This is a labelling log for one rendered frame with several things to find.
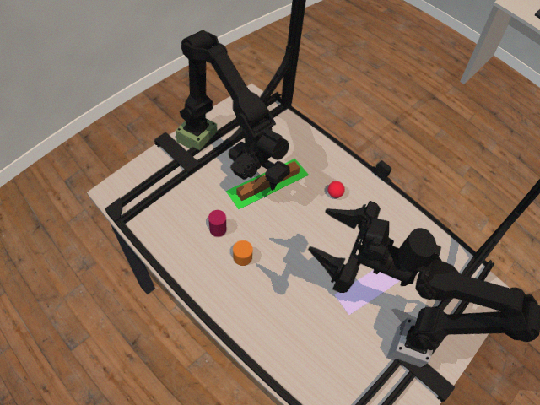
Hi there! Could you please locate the green rectangle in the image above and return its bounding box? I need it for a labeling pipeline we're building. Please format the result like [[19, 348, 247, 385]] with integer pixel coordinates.
[[226, 159, 308, 209]]

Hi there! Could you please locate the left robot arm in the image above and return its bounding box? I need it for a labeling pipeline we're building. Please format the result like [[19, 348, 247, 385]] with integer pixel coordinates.
[[362, 218, 540, 354]]

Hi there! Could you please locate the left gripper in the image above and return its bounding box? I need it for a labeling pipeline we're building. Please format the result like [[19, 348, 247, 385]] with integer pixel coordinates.
[[308, 201, 397, 293]]

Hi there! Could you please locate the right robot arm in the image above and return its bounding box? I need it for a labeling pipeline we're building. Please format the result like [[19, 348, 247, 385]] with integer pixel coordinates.
[[180, 30, 289, 180]]

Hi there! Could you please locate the dark red cylinder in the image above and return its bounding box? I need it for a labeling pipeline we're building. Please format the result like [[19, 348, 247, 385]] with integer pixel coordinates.
[[208, 210, 227, 237]]

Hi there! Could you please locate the brown bar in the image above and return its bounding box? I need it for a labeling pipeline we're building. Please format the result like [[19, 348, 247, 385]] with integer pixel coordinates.
[[236, 161, 300, 201]]

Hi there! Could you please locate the orange cylinder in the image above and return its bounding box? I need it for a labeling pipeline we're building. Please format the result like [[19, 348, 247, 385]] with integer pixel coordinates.
[[233, 240, 253, 266]]

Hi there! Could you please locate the red ball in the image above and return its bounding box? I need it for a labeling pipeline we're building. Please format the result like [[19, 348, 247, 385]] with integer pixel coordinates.
[[328, 181, 345, 198]]

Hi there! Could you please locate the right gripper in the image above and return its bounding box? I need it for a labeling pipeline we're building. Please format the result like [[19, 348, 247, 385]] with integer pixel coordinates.
[[229, 142, 290, 191]]

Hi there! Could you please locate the lavender flat rectangle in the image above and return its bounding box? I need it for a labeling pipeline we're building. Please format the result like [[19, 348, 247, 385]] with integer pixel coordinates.
[[335, 270, 400, 315]]

